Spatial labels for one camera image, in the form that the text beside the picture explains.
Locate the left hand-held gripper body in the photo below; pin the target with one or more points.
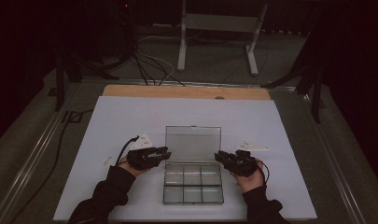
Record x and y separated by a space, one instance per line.
140 157

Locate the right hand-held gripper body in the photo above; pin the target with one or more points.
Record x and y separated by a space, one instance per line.
244 163

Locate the clear plastic compartment box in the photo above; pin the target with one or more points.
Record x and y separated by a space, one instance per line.
193 174

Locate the person's left hand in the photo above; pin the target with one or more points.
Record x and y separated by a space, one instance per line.
131 171

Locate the person's right hand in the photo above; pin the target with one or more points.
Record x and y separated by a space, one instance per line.
250 183

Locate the white table mat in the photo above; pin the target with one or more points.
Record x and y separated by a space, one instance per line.
130 118

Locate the black tripod stand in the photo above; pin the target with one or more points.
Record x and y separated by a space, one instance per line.
315 93
59 84

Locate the white power strip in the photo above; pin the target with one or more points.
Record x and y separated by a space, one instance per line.
162 25

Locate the white metal stand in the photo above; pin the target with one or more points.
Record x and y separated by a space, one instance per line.
221 22

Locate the aluminium floor rail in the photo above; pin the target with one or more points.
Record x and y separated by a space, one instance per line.
202 84
336 168
31 161

